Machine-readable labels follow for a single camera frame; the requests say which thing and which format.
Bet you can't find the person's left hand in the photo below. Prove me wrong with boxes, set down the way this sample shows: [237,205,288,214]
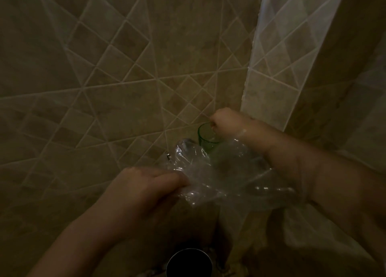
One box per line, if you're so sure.
[100,166,190,226]

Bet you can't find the person's right forearm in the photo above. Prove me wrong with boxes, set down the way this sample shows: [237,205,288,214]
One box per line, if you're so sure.
[241,121,386,265]

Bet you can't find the clear plastic bag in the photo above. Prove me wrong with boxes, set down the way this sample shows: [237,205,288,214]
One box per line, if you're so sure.
[164,136,305,214]

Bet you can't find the green glass cup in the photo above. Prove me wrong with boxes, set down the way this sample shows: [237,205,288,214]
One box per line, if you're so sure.
[197,122,224,154]

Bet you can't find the round dark metal bin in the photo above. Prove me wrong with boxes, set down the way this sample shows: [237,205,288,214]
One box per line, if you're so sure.
[166,248,211,277]

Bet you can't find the person's right hand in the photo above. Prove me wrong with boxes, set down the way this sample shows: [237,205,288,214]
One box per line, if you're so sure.
[209,107,254,143]

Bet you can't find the person's left forearm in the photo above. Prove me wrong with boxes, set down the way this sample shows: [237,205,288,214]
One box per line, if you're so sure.
[27,209,145,277]

